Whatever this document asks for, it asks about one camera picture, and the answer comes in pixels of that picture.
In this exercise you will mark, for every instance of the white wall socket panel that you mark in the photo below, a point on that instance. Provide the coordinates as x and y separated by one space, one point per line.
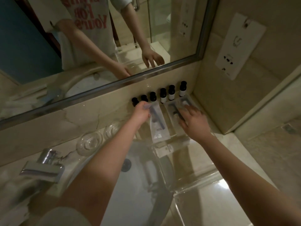
237 44

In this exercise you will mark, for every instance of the person's left hand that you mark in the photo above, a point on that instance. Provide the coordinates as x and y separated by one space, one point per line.
141 114

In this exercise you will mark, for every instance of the pile of white amenity packets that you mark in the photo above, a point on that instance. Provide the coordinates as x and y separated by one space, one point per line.
14 200

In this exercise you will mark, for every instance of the clear glass dish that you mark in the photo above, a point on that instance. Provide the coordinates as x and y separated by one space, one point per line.
90 140
111 130

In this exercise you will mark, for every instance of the chrome faucet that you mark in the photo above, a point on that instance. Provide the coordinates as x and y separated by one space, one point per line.
42 167

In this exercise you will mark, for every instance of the person's right hand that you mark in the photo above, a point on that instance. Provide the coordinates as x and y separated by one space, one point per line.
196 125

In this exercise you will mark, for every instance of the square floor drain grate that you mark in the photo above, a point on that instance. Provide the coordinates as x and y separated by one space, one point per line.
289 129

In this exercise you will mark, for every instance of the round sink drain stopper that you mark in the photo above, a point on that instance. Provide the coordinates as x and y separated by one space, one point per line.
126 165

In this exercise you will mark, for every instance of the person's left forearm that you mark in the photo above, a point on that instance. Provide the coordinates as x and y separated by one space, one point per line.
101 176

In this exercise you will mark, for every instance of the person's right forearm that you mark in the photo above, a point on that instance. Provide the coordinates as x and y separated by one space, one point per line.
247 176

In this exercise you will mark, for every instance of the white sink basin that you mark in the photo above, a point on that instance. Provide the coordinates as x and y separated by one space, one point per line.
131 197

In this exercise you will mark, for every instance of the clear acrylic tray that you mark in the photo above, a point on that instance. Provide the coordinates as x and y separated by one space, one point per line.
174 138
211 204
188 167

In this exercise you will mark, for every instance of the white toothpaste tube packet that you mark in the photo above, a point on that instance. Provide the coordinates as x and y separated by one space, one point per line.
169 148

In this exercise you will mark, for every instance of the metal framed wall mirror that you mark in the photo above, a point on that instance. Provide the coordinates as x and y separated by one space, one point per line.
23 44

